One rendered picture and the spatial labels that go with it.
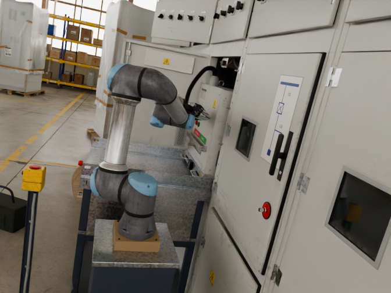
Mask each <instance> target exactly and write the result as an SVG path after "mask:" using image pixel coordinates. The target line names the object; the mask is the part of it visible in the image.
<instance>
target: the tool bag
mask: <svg viewBox="0 0 391 293"><path fill-rule="evenodd" d="M0 187H1V188H4V189H7V190H8V191H9V192H10V193H11V195H8V194H4V193H2V192H0V229H1V230H5V231H8V232H10V233H15V232H16V231H18V230H20V229H22V228H23V227H25V223H26V210H27V200H24V199H20V198H17V197H15V196H14V194H13V191H12V190H11V189H10V188H8V187H6V186H3V185H0Z"/></svg>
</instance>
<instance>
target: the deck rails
mask: <svg viewBox="0 0 391 293"><path fill-rule="evenodd" d="M94 139H96V140H99V141H94ZM107 140H108V139H106V138H98V137H93V140H92V146H91V148H94V149H102V150H106V144H107ZM184 152H185V149H177V148H169V147H164V146H156V145H148V144H140V143H135V142H129V148H128V152H127V153H133V154H138V155H147V156H155V157H160V158H169V159H177V160H185V159H183V158H182V157H181V155H180V154H181V153H183V154H184ZM84 166H91V167H90V169H87V168H84ZM97 167H99V165H97V164H91V163H83V165H82V170H81V176H83V177H91V175H92V174H93V171H94V169H95V168H97ZM133 172H139V173H145V174H149V175H150V176H152V177H153V178H154V179H156V181H157V183H158V185H167V186H173V187H183V188H193V189H199V190H209V191H210V189H211V184H212V178H206V177H197V176H188V175H182V174H173V173H164V172H158V171H149V170H140V169H130V168H129V170H128V174H129V175H130V173H133Z"/></svg>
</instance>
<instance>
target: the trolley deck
mask: <svg viewBox="0 0 391 293"><path fill-rule="evenodd" d="M104 157H105V150H102V149H94V148H91V149H90V153H89V155H88V158H87V161H86V163H91V164H97V165H99V164H100V163H101V162H103V161H104ZM126 166H127V167H128V168H130V169H140V170H149V171H158V172H164V173H173V174H182V175H188V176H192V174H191V173H190V171H191V170H189V169H188V167H187V162H186V160H177V159H169V158H160V157H155V156H147V155H138V154H133V153H127V158H126ZM79 189H84V190H91V188H90V177H83V176H81V177H80V184H79ZM157 190H158V193H157V196H158V197H164V198H176V199H186V200H193V201H204V202H209V200H210V197H211V191H209V190H199V189H193V188H183V187H173V186H167V185H158V188H157Z"/></svg>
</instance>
